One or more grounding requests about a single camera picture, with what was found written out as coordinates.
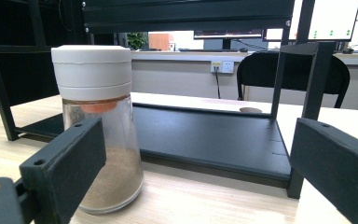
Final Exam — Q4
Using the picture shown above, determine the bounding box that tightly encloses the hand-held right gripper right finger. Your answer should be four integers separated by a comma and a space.
288, 117, 358, 224

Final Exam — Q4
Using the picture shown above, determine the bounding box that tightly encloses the green potted plant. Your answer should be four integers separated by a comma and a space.
126, 32, 149, 50

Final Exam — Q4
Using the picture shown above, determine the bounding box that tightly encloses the round wooden table grommet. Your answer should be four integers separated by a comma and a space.
239, 106, 263, 114

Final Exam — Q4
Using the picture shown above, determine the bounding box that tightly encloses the black plug cable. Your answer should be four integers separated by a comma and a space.
213, 64, 222, 100

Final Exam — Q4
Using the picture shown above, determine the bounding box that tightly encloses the black metal shelf rack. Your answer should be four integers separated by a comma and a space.
0, 0, 337, 200

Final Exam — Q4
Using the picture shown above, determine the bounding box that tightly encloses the grey office desk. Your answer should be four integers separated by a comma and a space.
130, 49, 358, 115

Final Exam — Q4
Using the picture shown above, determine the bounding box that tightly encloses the orange cabinet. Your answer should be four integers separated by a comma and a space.
148, 33, 175, 52

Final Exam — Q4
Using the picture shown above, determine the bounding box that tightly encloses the white wall socket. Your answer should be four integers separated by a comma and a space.
210, 60, 235, 75

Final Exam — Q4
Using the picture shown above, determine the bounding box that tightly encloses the bright white computer monitor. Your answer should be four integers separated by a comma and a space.
262, 0, 358, 42

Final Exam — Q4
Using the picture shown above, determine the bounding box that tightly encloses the black office chair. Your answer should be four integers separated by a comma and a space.
236, 50, 351, 109

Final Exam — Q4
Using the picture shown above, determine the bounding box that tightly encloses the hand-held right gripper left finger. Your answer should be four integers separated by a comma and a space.
19, 117, 107, 224

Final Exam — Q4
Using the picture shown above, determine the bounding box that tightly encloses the dark computer monitor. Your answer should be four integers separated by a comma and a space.
193, 29, 264, 50

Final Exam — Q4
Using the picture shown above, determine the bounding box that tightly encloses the brown powder spice jar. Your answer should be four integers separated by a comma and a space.
50, 44, 145, 215

